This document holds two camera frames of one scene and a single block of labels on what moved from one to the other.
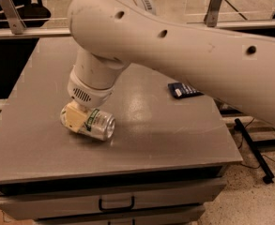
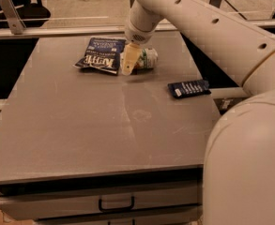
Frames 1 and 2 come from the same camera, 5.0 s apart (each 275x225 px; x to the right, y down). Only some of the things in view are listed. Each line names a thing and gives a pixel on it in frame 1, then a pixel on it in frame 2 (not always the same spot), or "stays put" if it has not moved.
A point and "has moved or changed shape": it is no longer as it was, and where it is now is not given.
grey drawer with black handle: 26,205 stays put
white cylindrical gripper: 87,95 -> 136,34
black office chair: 34,15 stays put
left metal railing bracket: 10,11 stays put
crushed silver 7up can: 99,125 has moved or changed shape
